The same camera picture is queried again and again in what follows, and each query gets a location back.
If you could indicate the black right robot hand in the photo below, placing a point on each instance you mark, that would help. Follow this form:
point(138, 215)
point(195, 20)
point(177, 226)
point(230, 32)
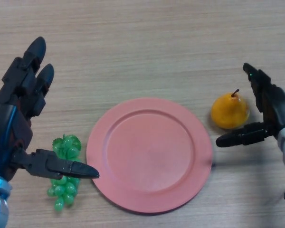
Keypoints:
point(270, 109)

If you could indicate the yellow pear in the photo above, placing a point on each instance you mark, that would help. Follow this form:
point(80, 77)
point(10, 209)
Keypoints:
point(228, 111)

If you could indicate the green grape bunch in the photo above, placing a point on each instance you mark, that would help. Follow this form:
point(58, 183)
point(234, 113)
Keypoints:
point(66, 147)

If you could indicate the pink round plate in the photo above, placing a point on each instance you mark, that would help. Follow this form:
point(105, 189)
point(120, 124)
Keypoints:
point(149, 156)

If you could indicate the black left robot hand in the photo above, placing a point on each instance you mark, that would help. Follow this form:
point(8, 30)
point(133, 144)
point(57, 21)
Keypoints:
point(7, 133)

